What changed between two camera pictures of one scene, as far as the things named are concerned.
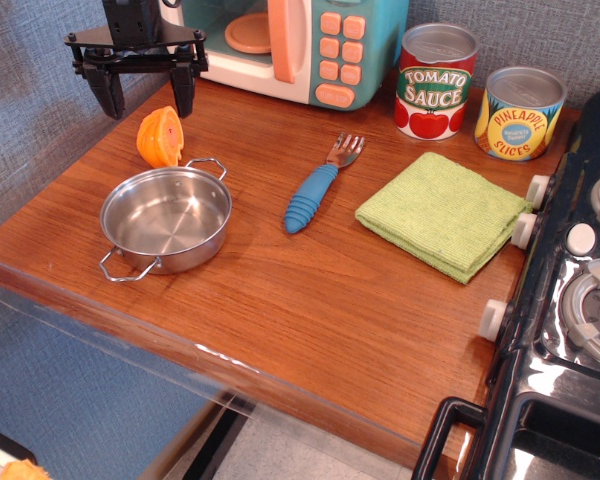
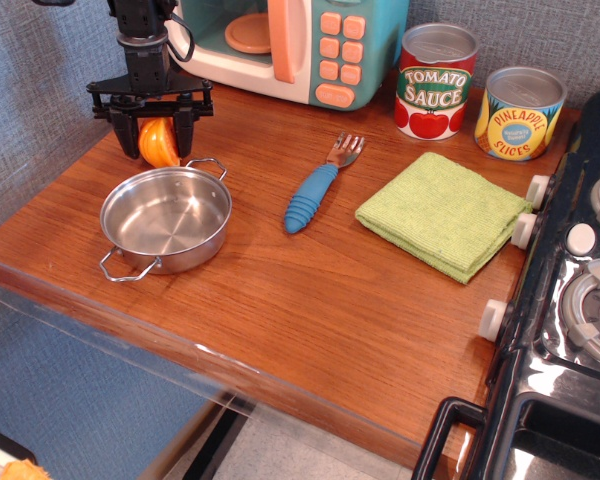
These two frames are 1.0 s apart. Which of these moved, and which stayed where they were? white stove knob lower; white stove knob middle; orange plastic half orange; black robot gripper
Moved: black robot gripper
Stayed: orange plastic half orange; white stove knob middle; white stove knob lower
